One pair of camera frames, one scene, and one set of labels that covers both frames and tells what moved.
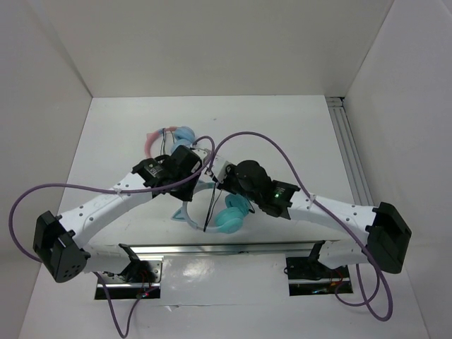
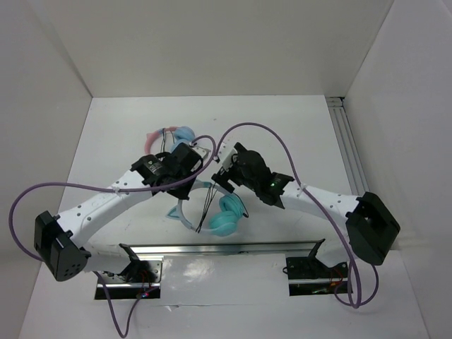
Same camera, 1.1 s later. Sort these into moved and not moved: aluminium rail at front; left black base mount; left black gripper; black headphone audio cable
Moved: black headphone audio cable
Not moved: left black base mount; left black gripper; aluminium rail at front
